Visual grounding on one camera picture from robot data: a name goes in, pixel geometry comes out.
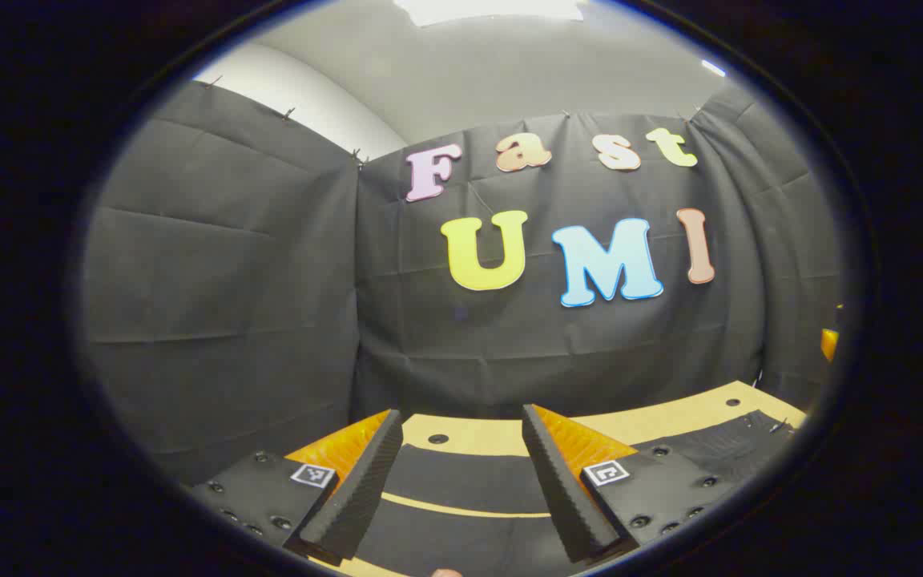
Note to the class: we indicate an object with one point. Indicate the ceiling light panel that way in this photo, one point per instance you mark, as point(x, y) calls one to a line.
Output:
point(493, 10)

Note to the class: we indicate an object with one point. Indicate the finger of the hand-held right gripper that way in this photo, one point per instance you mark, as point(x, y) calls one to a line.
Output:
point(829, 344)

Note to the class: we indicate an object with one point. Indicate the black jeans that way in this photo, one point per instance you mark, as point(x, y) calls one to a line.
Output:
point(461, 481)

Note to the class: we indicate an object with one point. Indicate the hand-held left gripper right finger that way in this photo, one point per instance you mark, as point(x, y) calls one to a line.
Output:
point(566, 505)

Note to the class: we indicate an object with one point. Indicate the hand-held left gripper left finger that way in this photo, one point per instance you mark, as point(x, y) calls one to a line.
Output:
point(357, 497)

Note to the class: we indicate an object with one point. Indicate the black backdrop cloth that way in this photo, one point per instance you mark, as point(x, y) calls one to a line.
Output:
point(269, 280)

